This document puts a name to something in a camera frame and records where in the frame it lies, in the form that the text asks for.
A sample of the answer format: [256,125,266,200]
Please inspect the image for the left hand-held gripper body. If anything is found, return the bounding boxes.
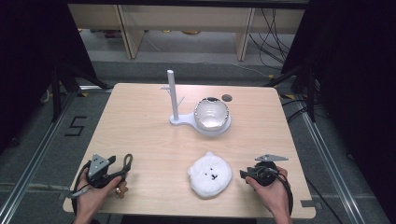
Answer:
[85,153,123,189]

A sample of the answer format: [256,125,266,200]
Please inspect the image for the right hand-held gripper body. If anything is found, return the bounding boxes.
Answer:
[248,153,290,188]

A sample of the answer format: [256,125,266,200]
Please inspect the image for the olive strap loop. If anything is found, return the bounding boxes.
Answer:
[121,153,134,175]

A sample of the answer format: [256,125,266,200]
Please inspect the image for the small brown keychain figure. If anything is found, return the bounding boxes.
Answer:
[114,181,130,199]

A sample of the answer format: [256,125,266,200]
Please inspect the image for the white plush bear face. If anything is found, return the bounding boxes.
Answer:
[187,151,233,200]

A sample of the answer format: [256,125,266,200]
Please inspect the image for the white stand with pole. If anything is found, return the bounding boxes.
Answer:
[160,69,233,137]

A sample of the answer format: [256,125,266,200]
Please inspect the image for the person's right hand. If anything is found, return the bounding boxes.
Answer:
[245,165,291,217]

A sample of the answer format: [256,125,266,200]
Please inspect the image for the person's left hand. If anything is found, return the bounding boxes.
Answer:
[75,174,124,217]

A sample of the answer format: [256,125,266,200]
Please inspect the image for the shiny white bowl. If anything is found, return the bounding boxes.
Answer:
[193,96,231,132]

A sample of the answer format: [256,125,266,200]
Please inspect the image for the black metal stand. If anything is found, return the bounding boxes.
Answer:
[264,61,318,123]
[50,61,110,123]

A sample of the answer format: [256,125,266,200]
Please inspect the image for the beige wooden shelf unit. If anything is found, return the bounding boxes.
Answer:
[67,3,306,62]

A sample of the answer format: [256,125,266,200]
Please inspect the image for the dark curtain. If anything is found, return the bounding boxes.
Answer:
[280,0,396,218]
[0,0,98,154]

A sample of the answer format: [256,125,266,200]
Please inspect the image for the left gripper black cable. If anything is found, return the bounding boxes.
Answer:
[68,160,93,217]

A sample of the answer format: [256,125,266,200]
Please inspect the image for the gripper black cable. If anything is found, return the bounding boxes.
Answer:
[68,160,93,217]
[268,167,294,217]

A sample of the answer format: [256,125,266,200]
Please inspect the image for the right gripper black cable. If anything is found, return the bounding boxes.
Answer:
[268,167,294,217]

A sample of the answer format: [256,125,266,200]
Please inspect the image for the aluminium floor rail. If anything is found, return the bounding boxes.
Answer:
[298,92,366,224]
[0,90,79,224]

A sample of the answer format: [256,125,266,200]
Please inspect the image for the black floor cables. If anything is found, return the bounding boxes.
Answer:
[247,7,296,71]

